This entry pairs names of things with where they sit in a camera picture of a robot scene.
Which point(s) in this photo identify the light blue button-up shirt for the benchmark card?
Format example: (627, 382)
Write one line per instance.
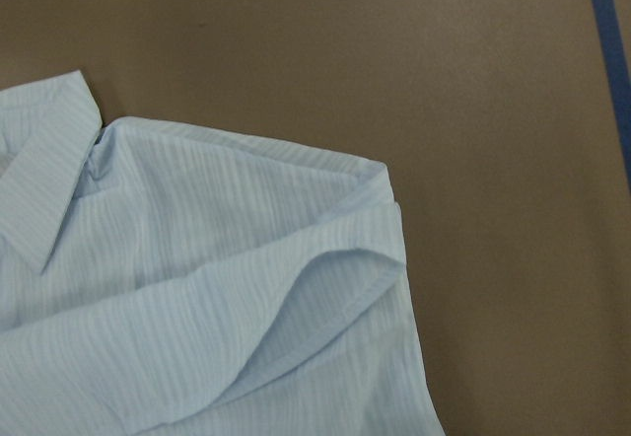
(162, 278)

